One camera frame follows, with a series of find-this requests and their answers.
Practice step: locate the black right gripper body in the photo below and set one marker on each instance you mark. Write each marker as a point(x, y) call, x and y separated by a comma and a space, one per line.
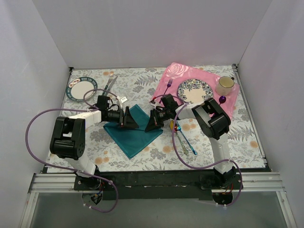
point(155, 118)

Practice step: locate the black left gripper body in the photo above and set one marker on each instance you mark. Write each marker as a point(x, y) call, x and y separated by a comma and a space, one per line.
point(122, 117)

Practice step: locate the teal cloth napkin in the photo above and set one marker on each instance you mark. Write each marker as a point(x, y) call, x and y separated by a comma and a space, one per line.
point(133, 141)

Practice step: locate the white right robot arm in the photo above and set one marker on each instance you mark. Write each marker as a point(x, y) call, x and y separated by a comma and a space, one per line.
point(214, 123)

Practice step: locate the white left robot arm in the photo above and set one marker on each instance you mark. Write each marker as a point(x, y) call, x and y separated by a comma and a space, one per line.
point(68, 138)

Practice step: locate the iridescent blue fork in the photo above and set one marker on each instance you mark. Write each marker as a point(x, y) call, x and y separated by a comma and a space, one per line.
point(189, 144)

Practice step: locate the purple metallic fork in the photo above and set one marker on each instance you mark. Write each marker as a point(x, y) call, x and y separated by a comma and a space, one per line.
point(168, 85)

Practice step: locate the blue floral white plate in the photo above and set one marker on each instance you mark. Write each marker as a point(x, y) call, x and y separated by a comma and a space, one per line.
point(194, 91)

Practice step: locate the green rimmed white plate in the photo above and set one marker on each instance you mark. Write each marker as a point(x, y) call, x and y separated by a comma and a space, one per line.
point(77, 88)

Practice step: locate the pink floral placemat cloth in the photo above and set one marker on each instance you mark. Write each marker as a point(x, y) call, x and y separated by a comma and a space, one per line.
point(179, 73)

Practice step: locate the iridescent gold spoon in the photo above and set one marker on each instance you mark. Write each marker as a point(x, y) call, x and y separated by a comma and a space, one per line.
point(177, 130)

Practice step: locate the purple metallic spoon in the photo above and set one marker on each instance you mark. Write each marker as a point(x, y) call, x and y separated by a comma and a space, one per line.
point(222, 100)

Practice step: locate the cream ceramic mug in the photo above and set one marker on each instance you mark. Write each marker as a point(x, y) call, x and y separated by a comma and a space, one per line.
point(226, 86)

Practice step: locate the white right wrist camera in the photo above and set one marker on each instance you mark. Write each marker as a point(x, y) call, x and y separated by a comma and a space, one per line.
point(154, 103)

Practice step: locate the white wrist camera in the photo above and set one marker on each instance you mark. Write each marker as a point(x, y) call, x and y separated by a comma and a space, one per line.
point(154, 103)
point(121, 100)

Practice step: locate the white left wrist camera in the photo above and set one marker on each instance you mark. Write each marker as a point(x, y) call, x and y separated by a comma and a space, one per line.
point(121, 100)

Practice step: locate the green handled knife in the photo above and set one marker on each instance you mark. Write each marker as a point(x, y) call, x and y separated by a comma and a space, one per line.
point(111, 84)

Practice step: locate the green handled fork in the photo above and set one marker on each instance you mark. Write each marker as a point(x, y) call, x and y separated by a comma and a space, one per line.
point(111, 77)

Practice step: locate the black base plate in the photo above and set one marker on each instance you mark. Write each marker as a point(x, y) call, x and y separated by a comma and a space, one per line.
point(154, 185)

